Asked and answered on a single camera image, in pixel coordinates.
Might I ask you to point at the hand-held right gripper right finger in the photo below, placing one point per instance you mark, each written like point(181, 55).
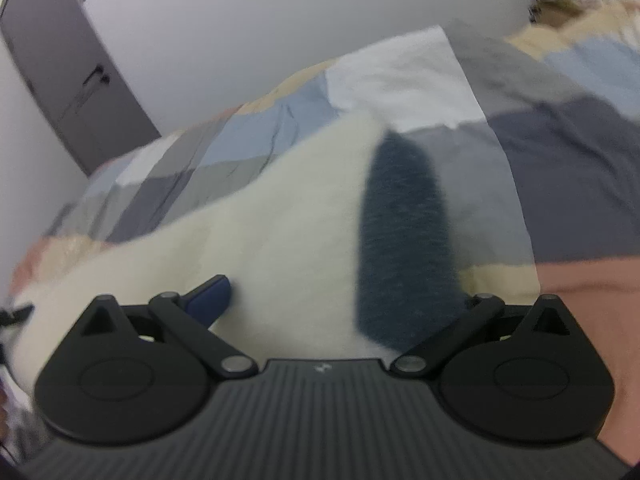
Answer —
point(450, 337)

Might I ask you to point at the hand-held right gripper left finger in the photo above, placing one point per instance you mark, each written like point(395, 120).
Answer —
point(210, 300)

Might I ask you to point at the cream sweater with navy stripes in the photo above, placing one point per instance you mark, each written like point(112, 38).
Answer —
point(280, 240)

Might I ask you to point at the patchwork bed blanket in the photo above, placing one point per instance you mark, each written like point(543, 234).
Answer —
point(565, 175)

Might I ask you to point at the grey door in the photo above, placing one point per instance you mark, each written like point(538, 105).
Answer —
point(60, 70)

